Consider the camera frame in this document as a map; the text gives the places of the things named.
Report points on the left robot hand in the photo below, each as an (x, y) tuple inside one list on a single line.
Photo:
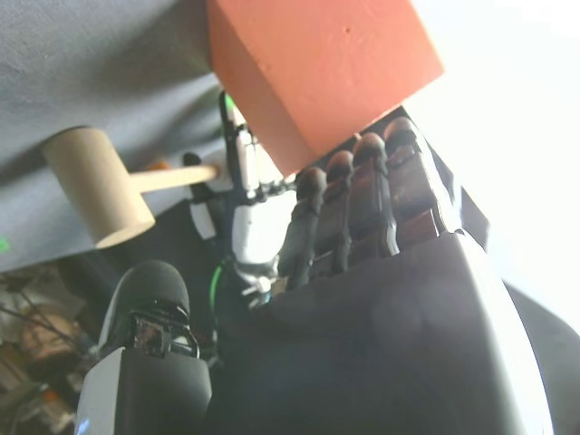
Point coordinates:
[(362, 340)]

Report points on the large orange foam cube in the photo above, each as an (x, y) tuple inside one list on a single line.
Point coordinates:
[(317, 68)]

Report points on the wooden mallet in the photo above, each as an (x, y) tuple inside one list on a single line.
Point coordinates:
[(99, 181)]

